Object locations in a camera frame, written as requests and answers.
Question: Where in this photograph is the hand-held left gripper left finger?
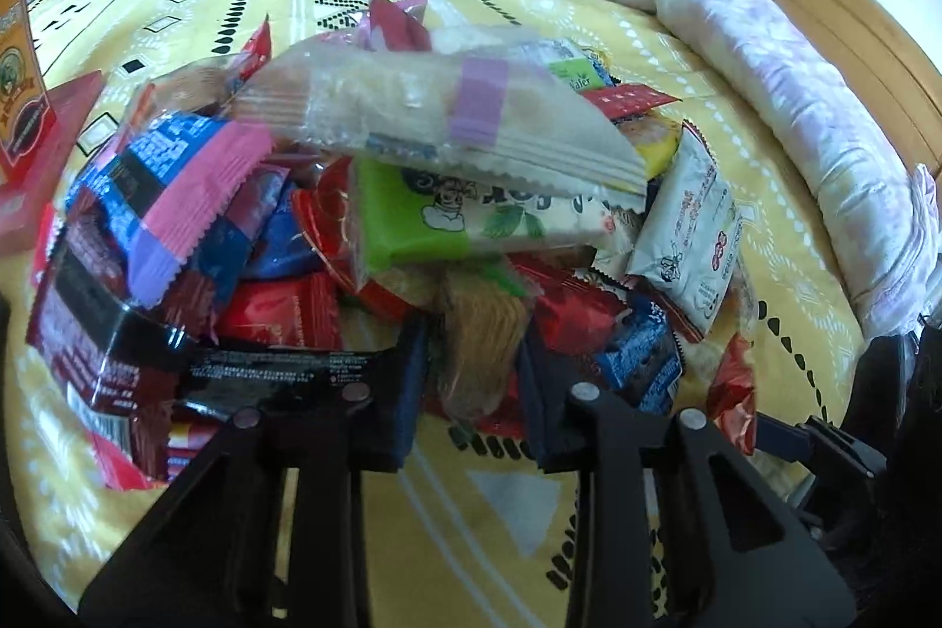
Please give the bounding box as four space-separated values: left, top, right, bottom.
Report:
77 315 433 628

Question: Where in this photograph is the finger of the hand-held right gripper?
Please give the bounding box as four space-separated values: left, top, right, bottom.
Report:
755 414 820 463

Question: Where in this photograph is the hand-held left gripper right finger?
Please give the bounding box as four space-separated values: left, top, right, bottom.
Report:
517 332 860 628

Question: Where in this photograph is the tan crispy snack pack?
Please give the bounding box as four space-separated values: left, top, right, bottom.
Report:
440 262 532 424

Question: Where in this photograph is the pile of mixed snack packets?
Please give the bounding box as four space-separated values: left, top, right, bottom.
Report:
28 0 761 491

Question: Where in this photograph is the clear pack with pink band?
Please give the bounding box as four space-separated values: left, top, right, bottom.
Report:
234 26 650 211

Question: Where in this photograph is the lilac flowered quilt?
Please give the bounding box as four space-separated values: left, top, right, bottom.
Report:
487 0 937 344

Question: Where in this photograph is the wooden headboard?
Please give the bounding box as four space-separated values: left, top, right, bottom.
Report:
635 0 942 182

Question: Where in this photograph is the flat red box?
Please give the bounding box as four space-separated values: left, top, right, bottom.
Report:
0 69 105 255

